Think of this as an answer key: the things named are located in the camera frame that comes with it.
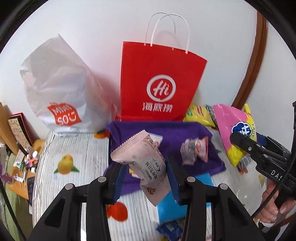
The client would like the person's right hand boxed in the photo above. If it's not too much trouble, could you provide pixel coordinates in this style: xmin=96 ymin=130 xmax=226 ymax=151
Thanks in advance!
xmin=257 ymin=178 xmax=296 ymax=230

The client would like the black phone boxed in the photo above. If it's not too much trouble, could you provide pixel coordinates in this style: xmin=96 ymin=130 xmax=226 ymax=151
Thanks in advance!
xmin=26 ymin=176 xmax=36 ymax=207

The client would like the brown wooden door frame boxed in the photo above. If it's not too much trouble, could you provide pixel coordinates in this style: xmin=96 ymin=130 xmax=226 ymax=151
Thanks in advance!
xmin=231 ymin=10 xmax=267 ymax=109

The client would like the purple cloth tray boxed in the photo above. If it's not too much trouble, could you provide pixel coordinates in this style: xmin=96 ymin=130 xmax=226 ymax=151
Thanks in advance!
xmin=103 ymin=120 xmax=226 ymax=196

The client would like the light pink snack packet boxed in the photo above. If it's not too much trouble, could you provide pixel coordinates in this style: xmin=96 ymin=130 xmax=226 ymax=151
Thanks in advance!
xmin=110 ymin=130 xmax=167 ymax=207

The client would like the printed bedding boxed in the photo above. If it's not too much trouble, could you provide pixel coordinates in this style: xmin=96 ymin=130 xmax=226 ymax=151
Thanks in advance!
xmin=0 ymin=151 xmax=33 ymax=241

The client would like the small white candy packet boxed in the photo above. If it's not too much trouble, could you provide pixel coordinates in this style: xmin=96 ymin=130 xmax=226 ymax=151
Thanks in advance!
xmin=180 ymin=138 xmax=197 ymax=166

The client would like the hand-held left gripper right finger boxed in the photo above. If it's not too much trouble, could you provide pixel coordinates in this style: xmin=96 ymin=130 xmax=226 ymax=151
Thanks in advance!
xmin=165 ymin=155 xmax=266 ymax=241

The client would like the fruit print tablecloth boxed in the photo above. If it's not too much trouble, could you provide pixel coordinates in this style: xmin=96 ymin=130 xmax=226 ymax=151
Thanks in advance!
xmin=31 ymin=131 xmax=278 ymax=241

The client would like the yellow snack bag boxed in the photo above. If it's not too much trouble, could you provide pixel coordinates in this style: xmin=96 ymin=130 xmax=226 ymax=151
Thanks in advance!
xmin=183 ymin=105 xmax=216 ymax=128

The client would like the patterned book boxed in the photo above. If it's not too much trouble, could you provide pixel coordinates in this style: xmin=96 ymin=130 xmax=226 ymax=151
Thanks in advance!
xmin=8 ymin=112 xmax=34 ymax=149

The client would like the blue tissue pack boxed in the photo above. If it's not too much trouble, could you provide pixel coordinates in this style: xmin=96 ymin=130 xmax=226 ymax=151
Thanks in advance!
xmin=157 ymin=173 xmax=212 ymax=223

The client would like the dark blue snack packet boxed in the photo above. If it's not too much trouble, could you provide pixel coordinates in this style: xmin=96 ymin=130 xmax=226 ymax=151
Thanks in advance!
xmin=156 ymin=220 xmax=184 ymax=241

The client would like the red paper bag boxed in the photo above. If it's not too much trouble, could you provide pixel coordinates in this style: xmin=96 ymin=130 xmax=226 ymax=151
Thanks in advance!
xmin=120 ymin=13 xmax=208 ymax=122

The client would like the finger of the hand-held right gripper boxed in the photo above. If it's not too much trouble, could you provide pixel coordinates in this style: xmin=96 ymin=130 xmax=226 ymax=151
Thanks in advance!
xmin=230 ymin=132 xmax=287 ymax=163
xmin=256 ymin=133 xmax=292 ymax=156

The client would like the white plastic shopping bag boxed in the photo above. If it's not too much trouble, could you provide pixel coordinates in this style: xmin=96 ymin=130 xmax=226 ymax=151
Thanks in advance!
xmin=20 ymin=34 xmax=119 ymax=137

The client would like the wooden nightstand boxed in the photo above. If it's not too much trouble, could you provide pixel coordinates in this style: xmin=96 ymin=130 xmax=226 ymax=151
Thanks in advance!
xmin=5 ymin=139 xmax=45 ymax=207

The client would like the pink and yellow snack packet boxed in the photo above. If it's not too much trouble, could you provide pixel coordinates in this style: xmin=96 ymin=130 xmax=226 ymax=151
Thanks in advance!
xmin=212 ymin=104 xmax=258 ymax=168

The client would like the cluster of small cosmetics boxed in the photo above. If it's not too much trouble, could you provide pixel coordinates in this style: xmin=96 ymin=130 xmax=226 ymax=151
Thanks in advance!
xmin=13 ymin=142 xmax=41 ymax=183

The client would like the grey checked folded cloth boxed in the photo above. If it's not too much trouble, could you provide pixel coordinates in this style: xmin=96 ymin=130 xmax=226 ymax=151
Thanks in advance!
xmin=206 ymin=105 xmax=252 ymax=174

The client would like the wooden headboard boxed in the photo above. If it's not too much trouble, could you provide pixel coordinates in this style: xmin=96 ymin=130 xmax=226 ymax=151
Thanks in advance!
xmin=0 ymin=102 xmax=19 ymax=156

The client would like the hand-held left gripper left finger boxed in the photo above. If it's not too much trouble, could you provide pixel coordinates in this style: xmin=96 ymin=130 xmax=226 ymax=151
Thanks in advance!
xmin=26 ymin=162 xmax=129 ymax=241

